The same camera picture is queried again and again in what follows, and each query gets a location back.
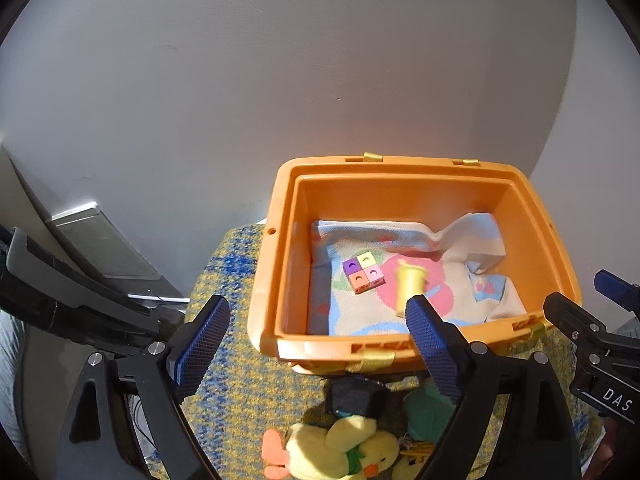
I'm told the teal plush flower toy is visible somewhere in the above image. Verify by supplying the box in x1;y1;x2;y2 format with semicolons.
402;377;456;443

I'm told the yellow toy cup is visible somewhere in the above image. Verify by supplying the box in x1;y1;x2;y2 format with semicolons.
395;259;428;318

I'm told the black round ball toy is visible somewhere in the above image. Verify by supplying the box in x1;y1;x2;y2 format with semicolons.
326;375;390;420

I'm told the four colour cube block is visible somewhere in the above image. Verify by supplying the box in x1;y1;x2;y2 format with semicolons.
342;250;386;295

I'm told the yellow plush duck green scarf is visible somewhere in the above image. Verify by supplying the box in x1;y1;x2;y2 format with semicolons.
260;415;399;479

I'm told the olive yellow plush toy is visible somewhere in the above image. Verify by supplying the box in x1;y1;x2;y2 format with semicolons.
392;455;428;480

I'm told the yellow blue woven blanket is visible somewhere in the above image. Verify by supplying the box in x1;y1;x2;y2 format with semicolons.
181;223;604;479

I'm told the pastel patterned baby blanket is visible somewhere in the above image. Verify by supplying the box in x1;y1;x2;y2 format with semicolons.
307;212;526;337

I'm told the black tripod stand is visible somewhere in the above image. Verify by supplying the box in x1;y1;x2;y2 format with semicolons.
1;228;184;356

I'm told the orange plastic storage crate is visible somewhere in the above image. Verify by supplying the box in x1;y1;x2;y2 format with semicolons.
246;156;582;375

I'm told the grey cushioned chair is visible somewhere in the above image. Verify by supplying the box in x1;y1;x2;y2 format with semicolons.
0;311;30;464

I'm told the white wall panel heater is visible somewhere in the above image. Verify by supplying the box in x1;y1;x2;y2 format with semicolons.
46;200;190;311

